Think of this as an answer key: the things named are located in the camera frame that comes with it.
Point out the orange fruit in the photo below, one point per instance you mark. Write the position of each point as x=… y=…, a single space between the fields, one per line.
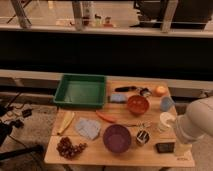
x=160 y=91

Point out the light blue cup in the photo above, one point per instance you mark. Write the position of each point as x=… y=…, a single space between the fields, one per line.
x=166 y=104

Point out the blue sponge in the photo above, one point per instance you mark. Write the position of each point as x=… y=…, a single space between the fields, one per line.
x=117 y=98

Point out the purple bowl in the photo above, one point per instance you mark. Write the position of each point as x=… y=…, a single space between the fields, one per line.
x=117 y=138

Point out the bunch of red grapes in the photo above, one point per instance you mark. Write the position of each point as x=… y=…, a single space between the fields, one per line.
x=67 y=150

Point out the small metal cup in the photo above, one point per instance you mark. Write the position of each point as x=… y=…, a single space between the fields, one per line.
x=142 y=137

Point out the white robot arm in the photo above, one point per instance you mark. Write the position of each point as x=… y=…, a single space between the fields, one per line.
x=193 y=125

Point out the yellow banana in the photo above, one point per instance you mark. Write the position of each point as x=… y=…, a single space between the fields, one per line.
x=69 y=116

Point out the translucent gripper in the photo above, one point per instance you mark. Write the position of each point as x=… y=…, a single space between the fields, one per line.
x=180 y=148

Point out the light blue cloth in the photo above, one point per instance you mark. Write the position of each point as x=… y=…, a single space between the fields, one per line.
x=88 y=128

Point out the orange carrot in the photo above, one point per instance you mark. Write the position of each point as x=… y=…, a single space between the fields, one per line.
x=106 y=117

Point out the orange bowl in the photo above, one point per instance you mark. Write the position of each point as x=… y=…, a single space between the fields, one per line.
x=137 y=105

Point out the green plastic tray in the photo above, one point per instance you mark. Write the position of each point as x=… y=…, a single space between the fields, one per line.
x=81 y=91

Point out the black eraser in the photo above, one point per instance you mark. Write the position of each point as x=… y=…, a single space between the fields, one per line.
x=166 y=147

